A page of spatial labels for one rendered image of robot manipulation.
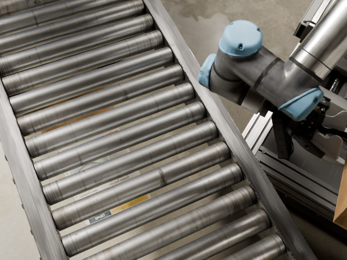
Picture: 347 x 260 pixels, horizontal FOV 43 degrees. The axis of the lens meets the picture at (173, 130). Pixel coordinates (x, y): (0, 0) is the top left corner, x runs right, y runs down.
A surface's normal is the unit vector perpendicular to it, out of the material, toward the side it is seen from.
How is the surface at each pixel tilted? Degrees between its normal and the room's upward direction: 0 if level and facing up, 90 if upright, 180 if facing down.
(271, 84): 55
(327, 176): 0
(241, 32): 1
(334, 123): 67
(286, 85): 41
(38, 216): 0
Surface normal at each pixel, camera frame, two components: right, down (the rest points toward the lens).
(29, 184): 0.10, -0.47
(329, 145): -0.73, 0.29
